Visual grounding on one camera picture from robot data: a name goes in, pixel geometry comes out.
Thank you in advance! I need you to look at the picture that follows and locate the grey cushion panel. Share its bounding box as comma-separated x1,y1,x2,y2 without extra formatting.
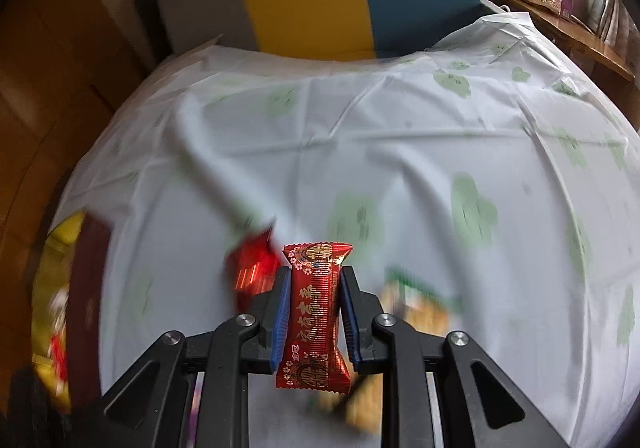
156,0,262,65

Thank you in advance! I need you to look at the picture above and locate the red gold patterned snack packet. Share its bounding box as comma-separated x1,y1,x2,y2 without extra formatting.
274,241,354,393

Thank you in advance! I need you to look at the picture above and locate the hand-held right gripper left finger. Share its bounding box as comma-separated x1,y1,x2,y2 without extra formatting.
102,265,293,448

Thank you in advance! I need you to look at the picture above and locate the maroon box with yellow inside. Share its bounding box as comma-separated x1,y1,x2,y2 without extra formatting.
29,211,112,411

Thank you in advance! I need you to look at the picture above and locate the small shiny red snack packet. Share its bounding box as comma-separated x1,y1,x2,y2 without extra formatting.
224,218,282,310

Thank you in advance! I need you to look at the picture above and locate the wooden cabinet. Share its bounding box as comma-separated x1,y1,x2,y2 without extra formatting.
0,0,147,254

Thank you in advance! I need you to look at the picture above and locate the white green-cloud printed tablecloth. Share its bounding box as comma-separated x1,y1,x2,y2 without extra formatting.
50,11,640,448

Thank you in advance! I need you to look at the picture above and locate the green-ended cracker pack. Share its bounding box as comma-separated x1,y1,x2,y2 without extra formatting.
345,266,465,434

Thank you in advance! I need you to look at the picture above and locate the wooden shelf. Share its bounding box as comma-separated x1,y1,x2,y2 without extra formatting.
487,0,637,82

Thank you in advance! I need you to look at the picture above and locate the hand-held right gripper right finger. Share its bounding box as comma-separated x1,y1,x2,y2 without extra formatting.
339,266,556,448

